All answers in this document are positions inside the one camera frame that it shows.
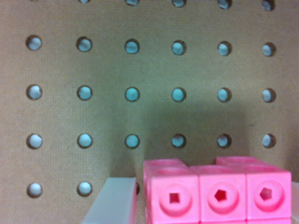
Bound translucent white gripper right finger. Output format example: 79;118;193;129
292;182;299;224

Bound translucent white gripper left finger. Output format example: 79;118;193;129
81;177;137;224

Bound pink linking cube block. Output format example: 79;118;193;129
143;156;292;224

